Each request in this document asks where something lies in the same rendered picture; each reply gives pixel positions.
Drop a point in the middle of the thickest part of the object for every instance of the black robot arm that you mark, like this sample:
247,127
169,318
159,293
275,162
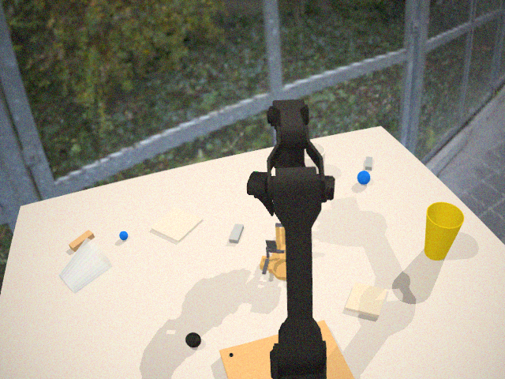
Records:
297,194

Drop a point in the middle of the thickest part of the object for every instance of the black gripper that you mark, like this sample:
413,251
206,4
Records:
257,185

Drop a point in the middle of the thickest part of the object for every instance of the black ball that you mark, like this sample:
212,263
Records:
193,339

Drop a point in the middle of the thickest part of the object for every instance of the yellow cup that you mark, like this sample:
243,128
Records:
443,222

